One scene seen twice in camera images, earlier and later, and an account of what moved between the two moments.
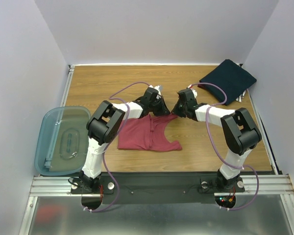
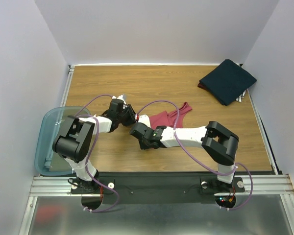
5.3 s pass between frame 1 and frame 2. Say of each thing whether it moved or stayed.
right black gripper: moved
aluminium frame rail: stayed
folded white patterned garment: stayed
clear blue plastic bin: stayed
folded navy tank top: stayed
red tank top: moved
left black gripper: moved
